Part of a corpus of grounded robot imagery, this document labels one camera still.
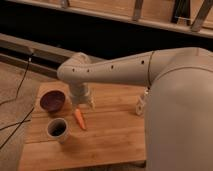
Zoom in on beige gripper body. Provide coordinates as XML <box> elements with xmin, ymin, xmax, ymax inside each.
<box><xmin>69</xmin><ymin>83</ymin><xmax>93</xmax><ymax>106</ymax></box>

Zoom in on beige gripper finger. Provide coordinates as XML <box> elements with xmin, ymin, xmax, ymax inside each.
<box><xmin>71</xmin><ymin>104</ymin><xmax>78</xmax><ymax>114</ymax></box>
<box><xmin>87</xmin><ymin>100</ymin><xmax>95</xmax><ymax>110</ymax></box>

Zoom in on orange pepper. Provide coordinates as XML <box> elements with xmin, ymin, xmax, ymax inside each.
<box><xmin>74</xmin><ymin>109</ymin><xmax>86</xmax><ymax>130</ymax></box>

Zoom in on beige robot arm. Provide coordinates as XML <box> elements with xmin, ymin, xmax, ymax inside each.
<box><xmin>57</xmin><ymin>47</ymin><xmax>213</xmax><ymax>171</ymax></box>

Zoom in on white ceramic cup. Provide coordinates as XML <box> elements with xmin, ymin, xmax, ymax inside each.
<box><xmin>46</xmin><ymin>118</ymin><xmax>70</xmax><ymax>143</ymax></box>

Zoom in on dark red bowl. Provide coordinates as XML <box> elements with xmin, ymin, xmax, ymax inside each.
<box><xmin>40</xmin><ymin>90</ymin><xmax>65</xmax><ymax>113</ymax></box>

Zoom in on wooden cutting board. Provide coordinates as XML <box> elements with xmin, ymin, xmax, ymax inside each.
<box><xmin>19</xmin><ymin>84</ymin><xmax>146</xmax><ymax>171</ymax></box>

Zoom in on small white clamp fixture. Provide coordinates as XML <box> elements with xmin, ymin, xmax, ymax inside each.
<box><xmin>135</xmin><ymin>94</ymin><xmax>146</xmax><ymax>116</ymax></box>

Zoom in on black cable left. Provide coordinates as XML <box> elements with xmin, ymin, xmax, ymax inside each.
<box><xmin>0</xmin><ymin>49</ymin><xmax>36</xmax><ymax>150</ymax></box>

